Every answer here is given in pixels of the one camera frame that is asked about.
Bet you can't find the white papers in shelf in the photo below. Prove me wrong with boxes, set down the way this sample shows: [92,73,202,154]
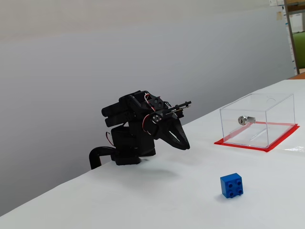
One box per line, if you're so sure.
[289,11,305,34]

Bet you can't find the green panel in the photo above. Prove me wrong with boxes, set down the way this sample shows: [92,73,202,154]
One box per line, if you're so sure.
[292,31,305,71]

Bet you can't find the black table clamp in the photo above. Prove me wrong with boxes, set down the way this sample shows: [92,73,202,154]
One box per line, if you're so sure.
[89,146,118,170]

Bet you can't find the wooden shelf frame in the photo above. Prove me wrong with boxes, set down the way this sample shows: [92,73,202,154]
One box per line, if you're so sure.
[284,0,305,76]

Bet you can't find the red white wrist wire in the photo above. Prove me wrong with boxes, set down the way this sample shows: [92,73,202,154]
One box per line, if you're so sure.
[142,114,155,136]

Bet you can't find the long red servo wire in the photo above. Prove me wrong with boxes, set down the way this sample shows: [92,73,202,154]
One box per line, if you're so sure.
[143,93,157,112]

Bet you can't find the brown wooden table edge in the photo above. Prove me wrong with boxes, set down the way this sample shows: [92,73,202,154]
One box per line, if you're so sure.
[286,72,305,81]

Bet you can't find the blue lego brick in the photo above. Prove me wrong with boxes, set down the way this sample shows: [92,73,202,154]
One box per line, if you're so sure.
[220,172,245,199]

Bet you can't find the silver box lock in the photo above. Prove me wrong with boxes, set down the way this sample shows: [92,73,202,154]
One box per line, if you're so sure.
[237,115,256,125]

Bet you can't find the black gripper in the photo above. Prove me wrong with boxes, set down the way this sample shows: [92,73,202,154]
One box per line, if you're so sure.
[144,111,191,151]

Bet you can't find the red tape frame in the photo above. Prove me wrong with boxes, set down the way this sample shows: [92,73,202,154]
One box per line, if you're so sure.
[213,121,300,153]

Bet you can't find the transparent plastic box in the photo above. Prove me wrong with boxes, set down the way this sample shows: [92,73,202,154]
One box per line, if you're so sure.
[219,93,296,149]

